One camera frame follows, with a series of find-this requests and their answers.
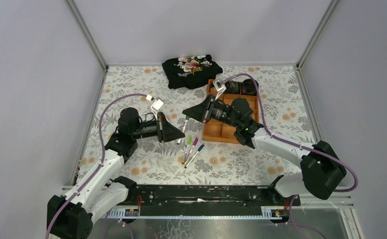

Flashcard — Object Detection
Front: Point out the white pen light green cap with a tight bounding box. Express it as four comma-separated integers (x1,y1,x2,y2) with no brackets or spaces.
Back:
181,136,192,165

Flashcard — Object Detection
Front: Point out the white pen magenta cap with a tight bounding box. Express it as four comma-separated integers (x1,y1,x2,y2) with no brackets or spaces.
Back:
183,137,198,165

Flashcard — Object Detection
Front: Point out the white pen blue cap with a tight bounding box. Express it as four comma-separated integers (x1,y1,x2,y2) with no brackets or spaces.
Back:
184,144,205,169

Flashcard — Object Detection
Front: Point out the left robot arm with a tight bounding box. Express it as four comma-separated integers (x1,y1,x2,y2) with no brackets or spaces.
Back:
46,108,185,239

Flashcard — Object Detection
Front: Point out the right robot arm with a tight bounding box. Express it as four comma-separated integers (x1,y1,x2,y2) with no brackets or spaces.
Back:
183,95,347,200

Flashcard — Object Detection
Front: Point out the orange wooden compartment tray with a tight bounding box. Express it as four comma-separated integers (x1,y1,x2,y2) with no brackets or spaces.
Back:
203,92,259,144

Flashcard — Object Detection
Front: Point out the small item in tray corner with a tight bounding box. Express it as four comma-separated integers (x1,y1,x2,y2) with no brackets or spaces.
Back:
209,83,218,95

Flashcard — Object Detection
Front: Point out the rolled black belt top middle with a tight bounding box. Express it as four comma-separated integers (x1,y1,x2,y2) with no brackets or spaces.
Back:
225,81,242,95

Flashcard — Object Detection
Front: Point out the rolled black belt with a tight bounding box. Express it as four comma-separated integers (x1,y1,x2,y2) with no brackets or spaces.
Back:
225,81,242,95
241,79,259,96

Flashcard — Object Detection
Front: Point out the floral patterned table mat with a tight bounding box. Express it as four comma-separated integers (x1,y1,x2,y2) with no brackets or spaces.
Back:
76,66,315,185

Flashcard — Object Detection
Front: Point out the rolled black belt top right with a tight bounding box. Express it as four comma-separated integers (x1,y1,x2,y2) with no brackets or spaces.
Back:
241,79,259,96

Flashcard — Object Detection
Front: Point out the black floral folded shirt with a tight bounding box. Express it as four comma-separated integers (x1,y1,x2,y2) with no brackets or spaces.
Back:
162,54,223,89

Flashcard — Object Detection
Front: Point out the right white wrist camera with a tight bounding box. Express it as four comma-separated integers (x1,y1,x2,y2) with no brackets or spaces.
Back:
213,80,227,100

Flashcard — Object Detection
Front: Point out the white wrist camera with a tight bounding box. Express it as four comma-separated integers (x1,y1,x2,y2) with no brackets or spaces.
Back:
213,80,227,100
145,95,164,120

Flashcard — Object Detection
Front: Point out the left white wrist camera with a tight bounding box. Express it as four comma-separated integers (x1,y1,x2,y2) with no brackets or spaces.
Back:
145,95,164,120

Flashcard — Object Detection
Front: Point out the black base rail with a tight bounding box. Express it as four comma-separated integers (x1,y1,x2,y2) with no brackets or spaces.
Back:
118,185,300,217

